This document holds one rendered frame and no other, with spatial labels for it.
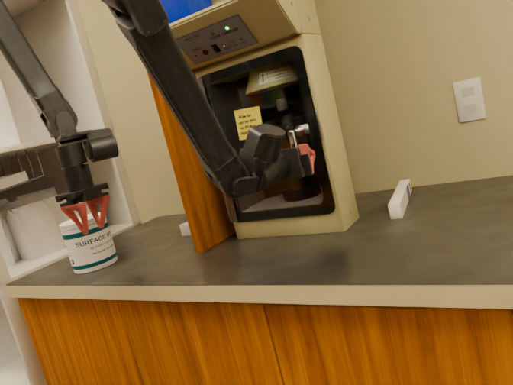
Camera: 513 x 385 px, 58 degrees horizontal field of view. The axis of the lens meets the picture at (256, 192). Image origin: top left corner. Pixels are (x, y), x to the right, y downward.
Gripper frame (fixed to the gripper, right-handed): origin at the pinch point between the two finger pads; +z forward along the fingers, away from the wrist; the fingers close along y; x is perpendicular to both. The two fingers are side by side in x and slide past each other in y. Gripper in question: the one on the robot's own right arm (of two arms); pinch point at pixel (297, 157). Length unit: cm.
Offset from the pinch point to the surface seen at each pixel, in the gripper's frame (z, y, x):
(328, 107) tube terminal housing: 11.6, -5.2, -9.2
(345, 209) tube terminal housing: 8.4, -5.2, 15.8
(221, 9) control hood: -5.3, 7.1, -35.2
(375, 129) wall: 48.5, -3.2, 1.8
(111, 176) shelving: 47, 121, 0
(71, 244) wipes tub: -18, 67, 11
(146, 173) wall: 48, 99, 2
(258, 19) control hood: -1.5, 1.0, -31.3
